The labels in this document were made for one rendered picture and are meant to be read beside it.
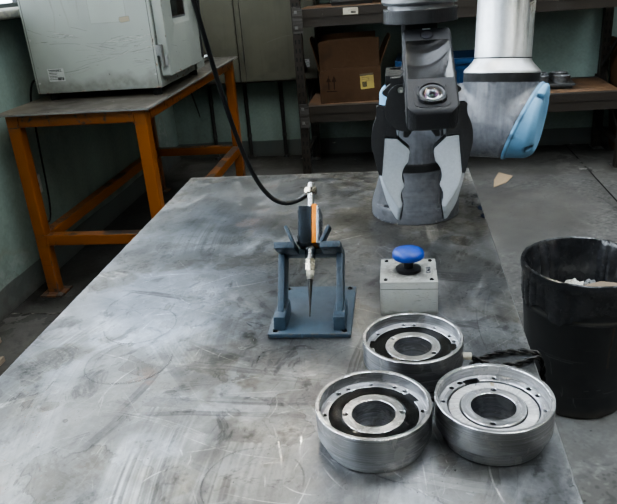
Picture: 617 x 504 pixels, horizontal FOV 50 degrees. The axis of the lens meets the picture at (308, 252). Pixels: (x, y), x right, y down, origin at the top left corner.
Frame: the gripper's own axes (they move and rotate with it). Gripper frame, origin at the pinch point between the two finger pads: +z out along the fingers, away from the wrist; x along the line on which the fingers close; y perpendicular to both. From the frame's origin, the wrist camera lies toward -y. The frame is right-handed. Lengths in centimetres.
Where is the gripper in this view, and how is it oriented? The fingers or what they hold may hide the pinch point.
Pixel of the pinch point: (421, 209)
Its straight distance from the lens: 71.1
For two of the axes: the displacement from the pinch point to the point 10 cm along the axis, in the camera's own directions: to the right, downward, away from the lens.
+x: -9.9, 0.2, 1.4
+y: 1.2, -4.0, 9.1
